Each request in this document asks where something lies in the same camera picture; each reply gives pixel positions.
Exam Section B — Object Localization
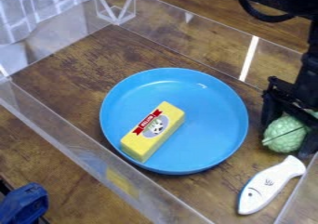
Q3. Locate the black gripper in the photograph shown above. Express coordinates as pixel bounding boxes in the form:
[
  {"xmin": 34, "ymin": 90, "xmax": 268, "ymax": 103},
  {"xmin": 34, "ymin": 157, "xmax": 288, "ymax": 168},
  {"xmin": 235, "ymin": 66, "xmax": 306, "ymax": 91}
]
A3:
[{"xmin": 260, "ymin": 53, "xmax": 318, "ymax": 159}]

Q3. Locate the green bitter gourd toy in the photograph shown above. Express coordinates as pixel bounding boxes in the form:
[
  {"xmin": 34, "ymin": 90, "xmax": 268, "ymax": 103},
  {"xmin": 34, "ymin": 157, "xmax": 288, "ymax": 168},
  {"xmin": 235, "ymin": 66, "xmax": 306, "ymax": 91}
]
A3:
[{"xmin": 261, "ymin": 114, "xmax": 312, "ymax": 153}]

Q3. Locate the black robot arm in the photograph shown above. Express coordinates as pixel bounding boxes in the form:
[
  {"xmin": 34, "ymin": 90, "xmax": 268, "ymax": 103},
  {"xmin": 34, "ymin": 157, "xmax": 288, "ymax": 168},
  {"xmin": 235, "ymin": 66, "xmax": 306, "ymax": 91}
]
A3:
[{"xmin": 237, "ymin": 0, "xmax": 318, "ymax": 159}]

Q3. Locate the blue round plate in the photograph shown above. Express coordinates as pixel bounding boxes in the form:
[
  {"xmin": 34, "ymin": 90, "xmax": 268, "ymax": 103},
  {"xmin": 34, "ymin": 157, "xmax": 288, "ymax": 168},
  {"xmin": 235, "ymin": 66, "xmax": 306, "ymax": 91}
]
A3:
[{"xmin": 98, "ymin": 68, "xmax": 248, "ymax": 175}]

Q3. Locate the white wooden fish toy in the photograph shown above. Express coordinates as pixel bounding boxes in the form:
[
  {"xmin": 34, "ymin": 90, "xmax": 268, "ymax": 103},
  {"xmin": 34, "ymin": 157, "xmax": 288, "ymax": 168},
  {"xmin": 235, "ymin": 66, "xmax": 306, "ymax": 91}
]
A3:
[{"xmin": 237, "ymin": 155, "xmax": 306, "ymax": 215}]

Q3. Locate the yellow butter block toy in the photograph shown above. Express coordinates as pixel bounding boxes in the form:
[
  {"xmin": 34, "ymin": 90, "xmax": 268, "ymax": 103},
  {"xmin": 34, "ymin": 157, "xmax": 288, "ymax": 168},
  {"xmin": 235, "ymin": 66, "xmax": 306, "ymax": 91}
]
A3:
[{"xmin": 120, "ymin": 101, "xmax": 185, "ymax": 163}]

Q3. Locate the blue clamp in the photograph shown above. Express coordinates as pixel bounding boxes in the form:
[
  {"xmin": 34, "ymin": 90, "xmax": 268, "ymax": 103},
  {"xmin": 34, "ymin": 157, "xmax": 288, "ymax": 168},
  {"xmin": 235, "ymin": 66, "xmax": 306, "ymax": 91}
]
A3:
[{"xmin": 0, "ymin": 182, "xmax": 48, "ymax": 224}]

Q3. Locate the white grid cloth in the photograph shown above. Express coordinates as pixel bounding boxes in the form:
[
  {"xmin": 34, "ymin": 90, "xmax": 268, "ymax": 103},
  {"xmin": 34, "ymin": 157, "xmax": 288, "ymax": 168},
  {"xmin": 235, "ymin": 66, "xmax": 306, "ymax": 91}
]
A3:
[{"xmin": 0, "ymin": 0, "xmax": 89, "ymax": 46}]

